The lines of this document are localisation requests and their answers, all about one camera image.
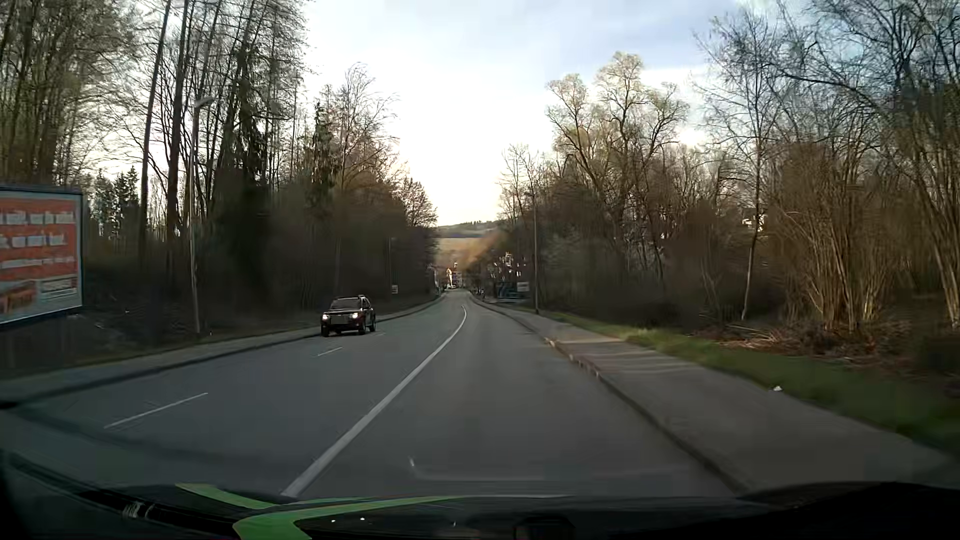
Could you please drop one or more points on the buildings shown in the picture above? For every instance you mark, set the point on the buildings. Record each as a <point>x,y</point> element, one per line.
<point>454,277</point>

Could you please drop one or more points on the grey asphalt road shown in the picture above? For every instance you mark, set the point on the grey asphalt road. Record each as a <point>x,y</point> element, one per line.
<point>495,405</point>

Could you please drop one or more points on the dark car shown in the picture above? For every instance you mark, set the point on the dark car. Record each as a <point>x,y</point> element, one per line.
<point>348,315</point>

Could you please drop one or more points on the road markings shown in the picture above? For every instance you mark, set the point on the road markings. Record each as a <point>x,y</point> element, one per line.
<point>367,418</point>

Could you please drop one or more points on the car's own bonnet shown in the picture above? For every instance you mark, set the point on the car's own bonnet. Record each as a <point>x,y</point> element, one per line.
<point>465,517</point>

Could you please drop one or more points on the wood of tall trees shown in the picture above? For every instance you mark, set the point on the wood of tall trees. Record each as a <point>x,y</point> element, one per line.
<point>225,165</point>

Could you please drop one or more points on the wood of bare trees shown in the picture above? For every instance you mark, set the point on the wood of bare trees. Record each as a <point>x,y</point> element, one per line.
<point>750,210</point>

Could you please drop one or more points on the grey pavement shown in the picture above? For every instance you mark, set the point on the grey pavement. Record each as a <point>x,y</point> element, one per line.
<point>720,420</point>
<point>150,364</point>

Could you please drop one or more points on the grass verge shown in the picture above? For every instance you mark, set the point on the grass verge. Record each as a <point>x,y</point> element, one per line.
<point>810,379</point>

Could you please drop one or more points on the grassy bank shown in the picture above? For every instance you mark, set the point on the grassy bank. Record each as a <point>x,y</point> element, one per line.
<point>112,330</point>

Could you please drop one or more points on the red billboard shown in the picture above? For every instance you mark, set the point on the red billboard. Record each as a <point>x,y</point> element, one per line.
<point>39,255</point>

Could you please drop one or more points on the lamp post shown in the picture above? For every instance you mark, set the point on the lamp post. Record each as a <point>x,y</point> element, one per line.
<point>535,255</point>
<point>389,266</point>
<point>193,225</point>

